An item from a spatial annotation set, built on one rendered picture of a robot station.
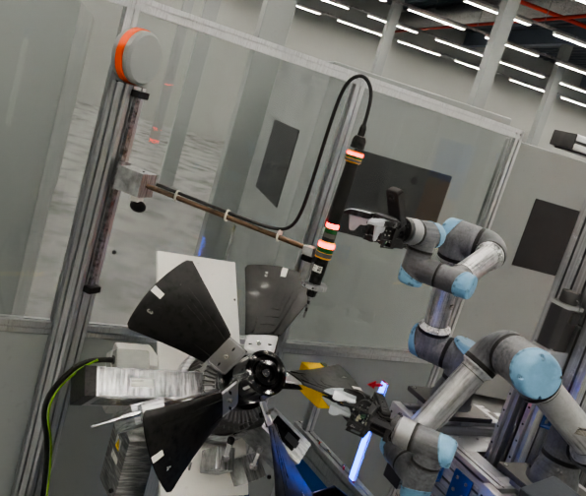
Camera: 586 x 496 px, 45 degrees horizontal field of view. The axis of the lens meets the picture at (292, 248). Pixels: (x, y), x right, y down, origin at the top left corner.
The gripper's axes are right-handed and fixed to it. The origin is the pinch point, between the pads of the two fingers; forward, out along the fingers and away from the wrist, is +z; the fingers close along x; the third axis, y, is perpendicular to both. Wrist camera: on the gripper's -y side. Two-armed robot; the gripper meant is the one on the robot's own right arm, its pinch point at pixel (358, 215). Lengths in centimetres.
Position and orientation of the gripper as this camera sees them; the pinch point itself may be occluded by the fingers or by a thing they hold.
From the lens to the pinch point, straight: 185.3
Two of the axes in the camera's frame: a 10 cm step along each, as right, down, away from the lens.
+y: -2.9, 9.4, 1.9
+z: -7.4, -0.9, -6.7
